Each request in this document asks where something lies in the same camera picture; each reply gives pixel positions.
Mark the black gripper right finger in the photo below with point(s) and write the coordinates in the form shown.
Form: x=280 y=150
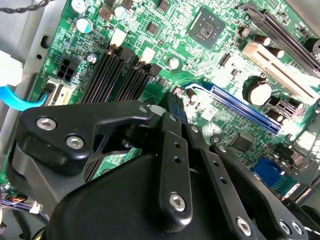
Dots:
x=228 y=197

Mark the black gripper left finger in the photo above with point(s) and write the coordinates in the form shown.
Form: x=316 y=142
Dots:
x=100 y=113

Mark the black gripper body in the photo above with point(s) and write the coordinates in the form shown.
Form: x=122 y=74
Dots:
x=112 y=212

